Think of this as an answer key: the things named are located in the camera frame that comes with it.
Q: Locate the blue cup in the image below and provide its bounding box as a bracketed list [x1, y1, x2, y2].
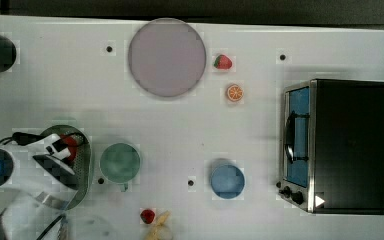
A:
[210, 164, 245, 199]

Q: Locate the toy orange half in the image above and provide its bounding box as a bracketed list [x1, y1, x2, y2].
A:
[226, 84, 244, 102]

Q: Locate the peeled toy banana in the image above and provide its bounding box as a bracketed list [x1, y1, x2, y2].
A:
[144, 211, 173, 240]

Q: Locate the green oval strainer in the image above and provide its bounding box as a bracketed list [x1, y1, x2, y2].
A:
[41, 124, 92, 210]

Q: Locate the red ketchup bottle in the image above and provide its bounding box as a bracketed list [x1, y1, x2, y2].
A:
[61, 135, 77, 165]

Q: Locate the black toaster oven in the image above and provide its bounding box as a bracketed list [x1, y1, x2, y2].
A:
[276, 79, 384, 215]

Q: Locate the purple round plate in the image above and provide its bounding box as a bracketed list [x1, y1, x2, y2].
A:
[128, 18, 206, 97]

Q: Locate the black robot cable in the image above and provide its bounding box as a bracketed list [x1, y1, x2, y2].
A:
[0, 131, 89, 148]

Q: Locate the red toy strawberry bottom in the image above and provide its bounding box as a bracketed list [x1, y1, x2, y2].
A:
[140, 209, 155, 224]

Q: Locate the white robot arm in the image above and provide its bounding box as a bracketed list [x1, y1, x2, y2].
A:
[0, 132, 79, 240]

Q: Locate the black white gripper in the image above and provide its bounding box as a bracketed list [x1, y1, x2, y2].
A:
[43, 134, 71, 160]

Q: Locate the green mug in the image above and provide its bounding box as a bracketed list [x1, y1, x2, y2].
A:
[99, 143, 141, 192]

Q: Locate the red toy strawberry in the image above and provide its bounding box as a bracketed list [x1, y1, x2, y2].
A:
[213, 54, 233, 70]
[140, 209, 155, 224]

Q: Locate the red toy strawberry top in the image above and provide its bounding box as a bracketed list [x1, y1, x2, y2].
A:
[213, 54, 233, 70]

